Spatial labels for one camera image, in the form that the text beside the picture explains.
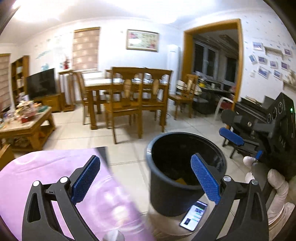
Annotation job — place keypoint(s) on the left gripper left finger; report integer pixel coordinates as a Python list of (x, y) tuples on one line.
[(39, 219)]

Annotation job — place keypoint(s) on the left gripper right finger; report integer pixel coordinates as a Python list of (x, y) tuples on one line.
[(250, 221)]

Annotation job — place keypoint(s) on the black trash bin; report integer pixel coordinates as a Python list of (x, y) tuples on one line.
[(174, 187)]

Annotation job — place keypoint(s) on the right white gloved hand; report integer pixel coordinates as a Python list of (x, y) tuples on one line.
[(278, 206)]

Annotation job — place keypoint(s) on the black piano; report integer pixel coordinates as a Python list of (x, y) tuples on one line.
[(249, 111)]

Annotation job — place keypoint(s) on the smartphone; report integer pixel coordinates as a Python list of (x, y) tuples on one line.
[(193, 216)]

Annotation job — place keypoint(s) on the white plastic chair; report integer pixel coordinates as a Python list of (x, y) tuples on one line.
[(223, 103)]

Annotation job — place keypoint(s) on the purple tablecloth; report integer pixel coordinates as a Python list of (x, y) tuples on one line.
[(107, 208)]

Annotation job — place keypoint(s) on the wooden coffee table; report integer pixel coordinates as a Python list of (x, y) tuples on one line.
[(30, 136)]

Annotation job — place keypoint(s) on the far wooden chair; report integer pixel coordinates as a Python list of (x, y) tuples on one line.
[(186, 96)]

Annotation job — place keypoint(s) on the wooden tv cabinet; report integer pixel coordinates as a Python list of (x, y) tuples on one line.
[(55, 101)]

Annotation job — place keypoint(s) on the white floor air conditioner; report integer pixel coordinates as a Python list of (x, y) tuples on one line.
[(173, 65)]

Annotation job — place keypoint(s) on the wooden dining chair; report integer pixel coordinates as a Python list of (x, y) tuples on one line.
[(125, 97), (155, 93)]

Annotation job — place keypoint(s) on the black television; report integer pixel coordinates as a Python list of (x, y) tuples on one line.
[(41, 84)]

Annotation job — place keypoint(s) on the tall wooden plant stand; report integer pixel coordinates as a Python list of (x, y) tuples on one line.
[(66, 85)]

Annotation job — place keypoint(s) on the wooden dining table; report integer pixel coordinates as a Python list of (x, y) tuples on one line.
[(93, 87)]

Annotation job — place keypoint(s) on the wooden bookshelf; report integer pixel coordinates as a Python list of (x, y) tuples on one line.
[(19, 74)]

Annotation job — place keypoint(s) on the front wooden dining chair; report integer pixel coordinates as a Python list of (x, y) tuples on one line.
[(125, 97)]

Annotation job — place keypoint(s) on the framed floral painting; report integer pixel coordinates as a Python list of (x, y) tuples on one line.
[(142, 40)]

